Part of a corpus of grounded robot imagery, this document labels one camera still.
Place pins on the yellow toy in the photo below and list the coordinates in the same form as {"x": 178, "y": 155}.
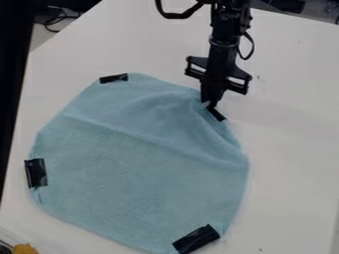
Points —
{"x": 24, "y": 249}

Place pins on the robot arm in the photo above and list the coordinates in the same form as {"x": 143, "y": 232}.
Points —
{"x": 229, "y": 20}

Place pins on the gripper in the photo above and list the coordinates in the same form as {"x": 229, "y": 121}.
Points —
{"x": 218, "y": 66}

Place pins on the light blue cloth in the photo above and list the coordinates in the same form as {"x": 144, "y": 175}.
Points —
{"x": 141, "y": 158}

